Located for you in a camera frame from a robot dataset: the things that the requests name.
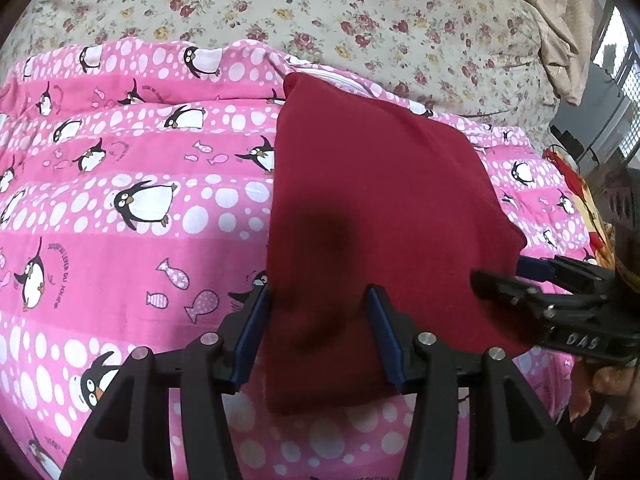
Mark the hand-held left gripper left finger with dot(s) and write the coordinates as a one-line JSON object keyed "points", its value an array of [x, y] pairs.
{"points": [[250, 340]]}

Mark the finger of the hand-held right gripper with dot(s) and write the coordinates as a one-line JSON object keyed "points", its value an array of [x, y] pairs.
{"points": [[542, 267], [500, 287]]}

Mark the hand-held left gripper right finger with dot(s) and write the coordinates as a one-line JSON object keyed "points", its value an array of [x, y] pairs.
{"points": [[387, 340]]}

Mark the dark red cloth garment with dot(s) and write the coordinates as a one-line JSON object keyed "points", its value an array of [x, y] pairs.
{"points": [[375, 185]]}

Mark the yellow red patterned blanket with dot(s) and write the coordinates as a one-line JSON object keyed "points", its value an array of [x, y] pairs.
{"points": [[585, 205]]}

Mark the window grille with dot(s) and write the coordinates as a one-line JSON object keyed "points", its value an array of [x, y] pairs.
{"points": [[617, 70]]}

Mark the pink penguin print blanket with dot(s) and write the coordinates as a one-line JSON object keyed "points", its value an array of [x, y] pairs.
{"points": [[125, 160]]}

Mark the beige curtain cloth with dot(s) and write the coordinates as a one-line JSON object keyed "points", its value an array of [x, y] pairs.
{"points": [[560, 30]]}

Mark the floral print bedsheet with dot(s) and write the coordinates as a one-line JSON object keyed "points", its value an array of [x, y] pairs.
{"points": [[300, 10]]}

